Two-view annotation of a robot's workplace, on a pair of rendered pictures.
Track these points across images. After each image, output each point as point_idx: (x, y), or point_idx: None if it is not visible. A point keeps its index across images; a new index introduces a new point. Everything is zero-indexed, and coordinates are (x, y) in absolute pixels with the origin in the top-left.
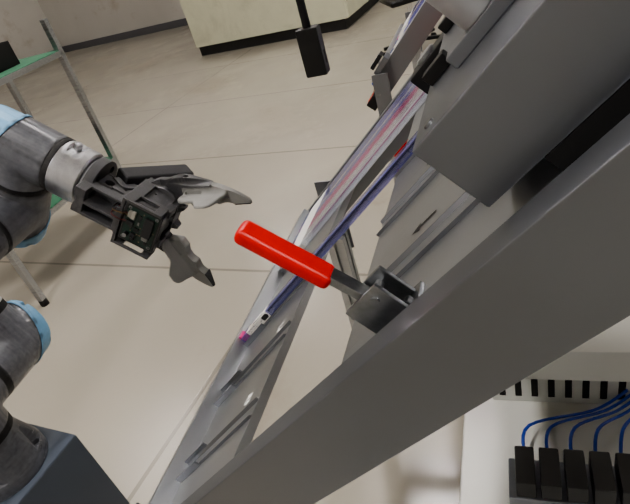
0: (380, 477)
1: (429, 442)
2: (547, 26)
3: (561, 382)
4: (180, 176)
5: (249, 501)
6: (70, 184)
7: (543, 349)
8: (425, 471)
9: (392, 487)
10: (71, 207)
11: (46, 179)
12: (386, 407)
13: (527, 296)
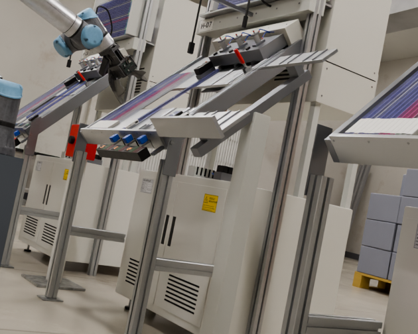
0: (64, 309)
1: (79, 303)
2: (273, 42)
3: (211, 171)
4: None
5: (216, 105)
6: (111, 43)
7: (272, 75)
8: (87, 309)
9: (74, 311)
10: (112, 48)
11: (105, 37)
12: (252, 81)
13: None
